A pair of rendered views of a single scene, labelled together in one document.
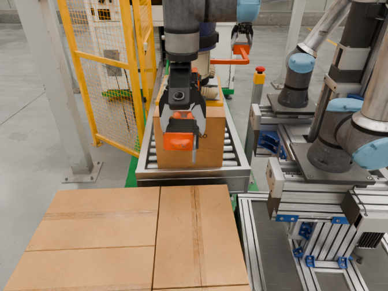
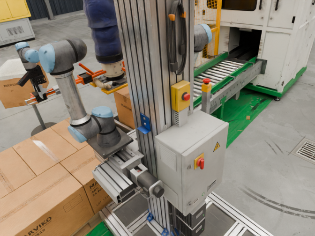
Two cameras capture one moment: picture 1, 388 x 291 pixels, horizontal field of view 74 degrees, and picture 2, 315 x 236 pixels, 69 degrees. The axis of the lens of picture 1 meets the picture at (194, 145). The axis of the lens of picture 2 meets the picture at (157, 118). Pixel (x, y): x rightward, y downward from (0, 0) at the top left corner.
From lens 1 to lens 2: 162 cm
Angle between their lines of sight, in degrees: 40
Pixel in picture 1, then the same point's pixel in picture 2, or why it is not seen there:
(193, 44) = (26, 66)
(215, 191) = not seen: hidden behind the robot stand
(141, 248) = (73, 148)
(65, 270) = (49, 140)
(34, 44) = not seen: hidden behind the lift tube
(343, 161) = (99, 139)
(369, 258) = not seen: outside the picture
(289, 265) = (141, 211)
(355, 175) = (102, 150)
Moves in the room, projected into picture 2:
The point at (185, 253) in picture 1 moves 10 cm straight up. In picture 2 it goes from (82, 159) to (79, 151)
